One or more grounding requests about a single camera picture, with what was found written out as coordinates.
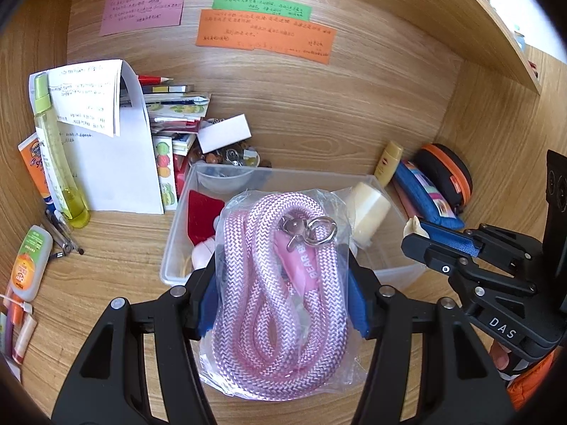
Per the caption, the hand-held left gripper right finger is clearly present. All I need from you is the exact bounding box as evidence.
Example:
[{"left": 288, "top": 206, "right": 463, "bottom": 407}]
[{"left": 346, "top": 252, "right": 517, "bottom": 425}]

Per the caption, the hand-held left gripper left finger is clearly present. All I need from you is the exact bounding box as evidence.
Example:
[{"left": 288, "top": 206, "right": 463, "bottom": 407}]
[{"left": 51, "top": 252, "right": 222, "bottom": 425}]

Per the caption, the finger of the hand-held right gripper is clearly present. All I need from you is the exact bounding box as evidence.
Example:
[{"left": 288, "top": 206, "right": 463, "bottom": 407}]
[
  {"left": 419, "top": 220, "right": 545, "bottom": 262},
  {"left": 401, "top": 234, "right": 540, "bottom": 298}
]

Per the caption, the small cream object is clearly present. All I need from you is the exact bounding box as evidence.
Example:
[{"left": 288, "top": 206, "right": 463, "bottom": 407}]
[{"left": 405, "top": 215, "right": 428, "bottom": 240}]

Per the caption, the clear plastic bin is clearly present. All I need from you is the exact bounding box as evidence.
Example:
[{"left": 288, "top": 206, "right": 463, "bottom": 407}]
[{"left": 159, "top": 161, "right": 428, "bottom": 288}]

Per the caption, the pink round device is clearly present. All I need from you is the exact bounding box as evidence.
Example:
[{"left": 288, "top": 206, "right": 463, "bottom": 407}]
[{"left": 191, "top": 237, "right": 218, "bottom": 271}]

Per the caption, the pink rope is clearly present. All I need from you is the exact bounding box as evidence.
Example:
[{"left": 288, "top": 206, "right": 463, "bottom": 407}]
[{"left": 199, "top": 188, "right": 355, "bottom": 401}]

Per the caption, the cream pillar candle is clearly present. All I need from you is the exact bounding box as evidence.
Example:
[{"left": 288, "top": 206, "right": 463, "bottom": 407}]
[{"left": 352, "top": 181, "right": 393, "bottom": 249}]

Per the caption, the red felt ornament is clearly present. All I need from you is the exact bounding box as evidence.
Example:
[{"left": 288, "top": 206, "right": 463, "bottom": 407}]
[{"left": 186, "top": 189, "right": 226, "bottom": 246}]

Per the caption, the person's right forearm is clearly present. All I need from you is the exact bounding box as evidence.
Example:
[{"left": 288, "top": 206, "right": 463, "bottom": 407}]
[{"left": 505, "top": 352, "right": 559, "bottom": 412}]

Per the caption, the person's right hand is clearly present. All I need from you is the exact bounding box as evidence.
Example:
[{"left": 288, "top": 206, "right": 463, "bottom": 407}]
[{"left": 488, "top": 341, "right": 512, "bottom": 372}]

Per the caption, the blue fabric pouch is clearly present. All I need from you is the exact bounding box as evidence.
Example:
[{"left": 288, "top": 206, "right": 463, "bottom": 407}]
[{"left": 392, "top": 159, "right": 466, "bottom": 231}]

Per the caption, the black and orange round case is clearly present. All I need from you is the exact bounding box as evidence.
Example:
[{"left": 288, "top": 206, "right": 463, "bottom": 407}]
[{"left": 414, "top": 143, "right": 474, "bottom": 215}]

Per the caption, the small yellow bottle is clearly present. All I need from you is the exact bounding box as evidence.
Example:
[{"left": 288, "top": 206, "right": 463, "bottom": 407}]
[{"left": 373, "top": 141, "right": 405, "bottom": 188}]

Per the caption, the wooden desk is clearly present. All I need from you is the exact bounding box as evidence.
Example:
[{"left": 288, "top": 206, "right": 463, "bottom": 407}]
[{"left": 0, "top": 159, "right": 532, "bottom": 425}]

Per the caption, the small white bowl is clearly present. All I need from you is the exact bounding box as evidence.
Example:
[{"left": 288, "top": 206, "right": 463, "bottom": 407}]
[{"left": 195, "top": 166, "right": 258, "bottom": 196}]

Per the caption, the red box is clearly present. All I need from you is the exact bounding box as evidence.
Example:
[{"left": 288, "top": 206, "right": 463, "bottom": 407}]
[{"left": 174, "top": 153, "right": 189, "bottom": 200}]

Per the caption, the fruit sticker sheet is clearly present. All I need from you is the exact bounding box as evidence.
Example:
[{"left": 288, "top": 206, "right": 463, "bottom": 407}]
[{"left": 153, "top": 135, "right": 179, "bottom": 211}]

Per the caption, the silver pen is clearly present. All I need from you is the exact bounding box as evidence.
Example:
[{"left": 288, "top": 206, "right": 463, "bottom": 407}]
[{"left": 44, "top": 212, "right": 74, "bottom": 260}]

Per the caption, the standing white paper sheet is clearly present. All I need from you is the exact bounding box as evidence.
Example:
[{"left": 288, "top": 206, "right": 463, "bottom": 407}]
[{"left": 57, "top": 59, "right": 165, "bottom": 215}]

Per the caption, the blank white card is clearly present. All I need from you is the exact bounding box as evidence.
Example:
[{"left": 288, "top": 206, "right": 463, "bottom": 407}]
[{"left": 197, "top": 114, "right": 252, "bottom": 153}]

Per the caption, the white and red tube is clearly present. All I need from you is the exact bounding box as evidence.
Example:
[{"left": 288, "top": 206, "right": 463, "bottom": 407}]
[{"left": 12, "top": 316, "right": 37, "bottom": 364}]

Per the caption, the white tube with orange label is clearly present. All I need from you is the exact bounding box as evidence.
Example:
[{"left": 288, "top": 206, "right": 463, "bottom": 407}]
[{"left": 10, "top": 225, "right": 54, "bottom": 301}]

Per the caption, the orange marker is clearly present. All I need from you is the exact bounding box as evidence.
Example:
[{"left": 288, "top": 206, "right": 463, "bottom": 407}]
[{"left": 6, "top": 294, "right": 25, "bottom": 328}]

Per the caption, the purple pen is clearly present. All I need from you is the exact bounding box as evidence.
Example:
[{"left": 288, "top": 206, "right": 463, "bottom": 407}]
[{"left": 2, "top": 312, "right": 16, "bottom": 359}]

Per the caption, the stack of paper packets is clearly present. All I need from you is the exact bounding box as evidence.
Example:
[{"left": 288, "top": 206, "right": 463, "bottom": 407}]
[{"left": 119, "top": 82, "right": 212, "bottom": 142}]

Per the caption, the wooden shelf board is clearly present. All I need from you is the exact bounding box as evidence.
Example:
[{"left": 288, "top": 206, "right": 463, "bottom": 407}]
[{"left": 436, "top": 0, "right": 543, "bottom": 96}]

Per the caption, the tall yellow spray bottle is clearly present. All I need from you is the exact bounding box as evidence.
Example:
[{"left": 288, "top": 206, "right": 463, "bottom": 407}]
[{"left": 33, "top": 73, "right": 91, "bottom": 230}]

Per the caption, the orange sunscreen tube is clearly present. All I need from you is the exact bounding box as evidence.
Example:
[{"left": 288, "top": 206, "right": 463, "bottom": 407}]
[{"left": 18, "top": 132, "right": 58, "bottom": 213}]

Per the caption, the folded handwritten paper sheet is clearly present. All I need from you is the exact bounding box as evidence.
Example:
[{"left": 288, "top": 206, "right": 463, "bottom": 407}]
[{"left": 46, "top": 58, "right": 122, "bottom": 138}]

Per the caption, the orange paper note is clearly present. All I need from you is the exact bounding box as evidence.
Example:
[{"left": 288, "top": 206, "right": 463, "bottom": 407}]
[{"left": 196, "top": 9, "right": 337, "bottom": 65}]

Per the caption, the green paper note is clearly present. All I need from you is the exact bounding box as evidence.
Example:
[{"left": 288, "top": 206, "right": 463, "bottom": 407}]
[{"left": 212, "top": 0, "right": 313, "bottom": 21}]

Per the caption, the pink paper note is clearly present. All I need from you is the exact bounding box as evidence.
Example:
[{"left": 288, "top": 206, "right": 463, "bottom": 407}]
[{"left": 99, "top": 0, "right": 189, "bottom": 37}]

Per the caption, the brown bead bracelet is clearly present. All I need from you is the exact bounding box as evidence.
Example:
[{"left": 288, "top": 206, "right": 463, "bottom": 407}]
[{"left": 188, "top": 144, "right": 224, "bottom": 166}]

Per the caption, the white charging cable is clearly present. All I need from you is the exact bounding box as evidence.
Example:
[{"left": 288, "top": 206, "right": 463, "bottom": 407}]
[{"left": 0, "top": 281, "right": 34, "bottom": 315}]

